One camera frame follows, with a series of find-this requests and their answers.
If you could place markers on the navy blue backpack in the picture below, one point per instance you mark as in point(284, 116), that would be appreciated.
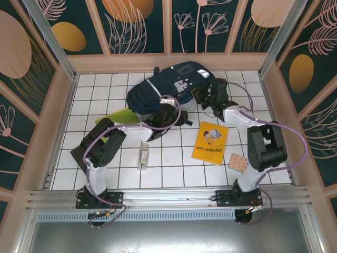
point(147, 92)

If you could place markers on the green folder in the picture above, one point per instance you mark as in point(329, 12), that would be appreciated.
point(123, 116)

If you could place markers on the yellow book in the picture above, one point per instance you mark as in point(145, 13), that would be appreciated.
point(210, 147)

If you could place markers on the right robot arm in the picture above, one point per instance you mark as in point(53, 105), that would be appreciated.
point(263, 147)

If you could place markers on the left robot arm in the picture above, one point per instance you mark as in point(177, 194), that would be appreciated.
point(97, 176)

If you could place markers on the small circuit board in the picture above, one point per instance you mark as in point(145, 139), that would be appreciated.
point(100, 213)

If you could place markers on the grey metal sheet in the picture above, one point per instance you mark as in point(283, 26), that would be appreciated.
point(168, 237)

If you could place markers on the aluminium mounting rail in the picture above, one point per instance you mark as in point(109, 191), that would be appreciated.
point(168, 196)

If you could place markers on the aluminium corner post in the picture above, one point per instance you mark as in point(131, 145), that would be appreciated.
point(281, 39)
point(52, 42)

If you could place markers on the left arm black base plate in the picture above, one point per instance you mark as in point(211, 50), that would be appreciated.
point(116, 199)

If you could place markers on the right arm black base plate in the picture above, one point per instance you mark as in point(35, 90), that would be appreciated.
point(223, 197)

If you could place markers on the aluminium table side rail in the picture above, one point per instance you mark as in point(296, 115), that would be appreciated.
point(47, 182)
point(294, 177)

